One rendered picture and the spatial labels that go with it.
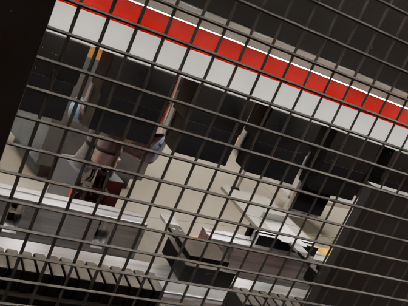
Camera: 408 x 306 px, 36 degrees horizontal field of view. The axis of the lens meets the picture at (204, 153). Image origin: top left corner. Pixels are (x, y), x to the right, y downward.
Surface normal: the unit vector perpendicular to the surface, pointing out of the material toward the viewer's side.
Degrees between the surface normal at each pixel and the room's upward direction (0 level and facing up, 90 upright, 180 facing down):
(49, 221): 90
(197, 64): 90
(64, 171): 90
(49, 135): 90
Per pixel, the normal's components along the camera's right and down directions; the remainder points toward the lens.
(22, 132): -0.76, -0.15
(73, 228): 0.36, 0.40
